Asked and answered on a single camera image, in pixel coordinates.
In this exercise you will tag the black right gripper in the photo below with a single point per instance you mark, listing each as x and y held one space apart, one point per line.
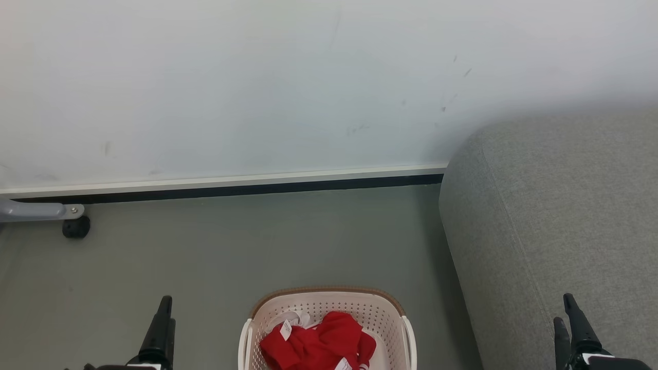
611 364

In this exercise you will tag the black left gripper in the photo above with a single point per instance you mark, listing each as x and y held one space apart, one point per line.
123 367

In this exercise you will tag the red shirt with striped trim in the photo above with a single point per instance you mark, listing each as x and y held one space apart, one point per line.
321 344

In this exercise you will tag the grey fabric sofa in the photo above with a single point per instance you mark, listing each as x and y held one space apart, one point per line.
560 221

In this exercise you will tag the white and black baseboard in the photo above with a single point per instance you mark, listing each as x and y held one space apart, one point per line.
221 186

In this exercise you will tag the cream perforated laundry basket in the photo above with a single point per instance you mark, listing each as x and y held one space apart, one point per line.
380 313

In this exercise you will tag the grey metal frame leg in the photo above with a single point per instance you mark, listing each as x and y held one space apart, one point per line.
31 210

